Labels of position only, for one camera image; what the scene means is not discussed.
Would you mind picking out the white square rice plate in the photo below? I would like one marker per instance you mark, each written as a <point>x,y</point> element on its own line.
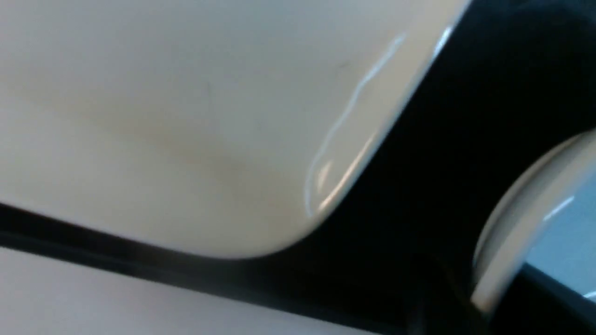
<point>221,128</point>

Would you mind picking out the small white bowl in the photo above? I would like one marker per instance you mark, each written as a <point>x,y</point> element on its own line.
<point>524,212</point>

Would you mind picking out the black serving tray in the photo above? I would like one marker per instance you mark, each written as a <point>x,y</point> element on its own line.
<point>515,79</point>

